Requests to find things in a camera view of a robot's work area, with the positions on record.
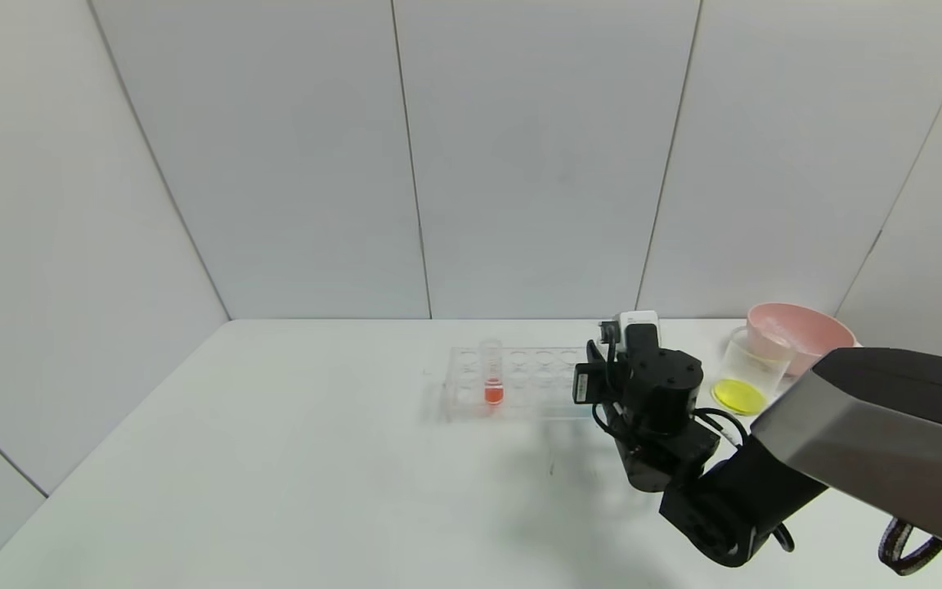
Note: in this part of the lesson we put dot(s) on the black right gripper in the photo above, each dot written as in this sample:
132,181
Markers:
581,383

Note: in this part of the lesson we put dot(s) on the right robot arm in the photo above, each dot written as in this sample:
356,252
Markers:
863,433

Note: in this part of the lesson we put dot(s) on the clear plastic test tube rack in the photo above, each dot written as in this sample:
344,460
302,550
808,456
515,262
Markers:
536,384

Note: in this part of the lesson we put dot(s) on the test tube with orange pigment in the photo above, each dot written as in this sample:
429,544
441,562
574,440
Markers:
492,384

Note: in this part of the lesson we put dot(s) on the clear plastic beaker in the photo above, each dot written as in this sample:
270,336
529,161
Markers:
745,380

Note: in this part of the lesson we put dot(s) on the pink bowl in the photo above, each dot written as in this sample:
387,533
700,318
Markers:
814,335

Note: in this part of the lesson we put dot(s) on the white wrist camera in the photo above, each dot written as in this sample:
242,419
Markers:
630,321

